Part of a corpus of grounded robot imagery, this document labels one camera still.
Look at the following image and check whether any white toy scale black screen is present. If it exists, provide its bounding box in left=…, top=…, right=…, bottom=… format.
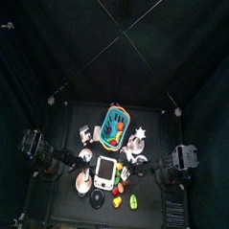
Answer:
left=93, top=154, right=119, bottom=193

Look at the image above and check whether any teal basket with orange rim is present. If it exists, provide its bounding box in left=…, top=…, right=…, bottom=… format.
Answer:
left=98, top=104, right=132, bottom=153

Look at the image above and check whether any green toy food piece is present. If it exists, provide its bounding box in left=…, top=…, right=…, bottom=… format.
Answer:
left=113, top=170, right=122, bottom=186

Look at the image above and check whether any small white round plate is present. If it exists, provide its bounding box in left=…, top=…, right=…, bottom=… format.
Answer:
left=79, top=148, right=94, bottom=161

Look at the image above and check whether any pink toy bowl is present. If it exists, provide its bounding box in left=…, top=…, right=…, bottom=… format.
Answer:
left=133, top=154, right=149, bottom=168

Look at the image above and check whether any beige toy egg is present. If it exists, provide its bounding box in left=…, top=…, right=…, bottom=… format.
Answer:
left=116, top=182, right=126, bottom=195

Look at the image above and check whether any red toy tomato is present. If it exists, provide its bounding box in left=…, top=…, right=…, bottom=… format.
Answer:
left=110, top=186, right=120, bottom=197

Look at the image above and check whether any bright green toy half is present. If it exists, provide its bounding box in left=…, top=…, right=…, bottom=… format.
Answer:
left=128, top=194, right=139, bottom=211

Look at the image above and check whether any black round lid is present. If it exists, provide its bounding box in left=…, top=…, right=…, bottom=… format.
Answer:
left=87, top=188, right=106, bottom=211

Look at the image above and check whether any pale pink toy dish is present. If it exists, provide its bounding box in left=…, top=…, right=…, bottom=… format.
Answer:
left=126, top=134, right=146, bottom=155

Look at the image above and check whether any yellow toy pepper piece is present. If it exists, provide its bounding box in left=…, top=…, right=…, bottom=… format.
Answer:
left=112, top=196, right=123, bottom=209

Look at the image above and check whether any white brown toy box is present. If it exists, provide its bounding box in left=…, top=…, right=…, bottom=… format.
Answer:
left=77, top=124, right=94, bottom=147

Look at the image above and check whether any white star-shaped toy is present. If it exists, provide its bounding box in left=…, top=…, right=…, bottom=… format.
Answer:
left=134, top=126, right=148, bottom=141

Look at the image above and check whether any yellow toy banana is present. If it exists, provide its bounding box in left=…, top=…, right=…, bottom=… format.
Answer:
left=114, top=131, right=123, bottom=146

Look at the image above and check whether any thin diagonal cord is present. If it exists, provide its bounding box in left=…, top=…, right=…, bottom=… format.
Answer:
left=51, top=0, right=169, bottom=104
left=80, top=0, right=186, bottom=111

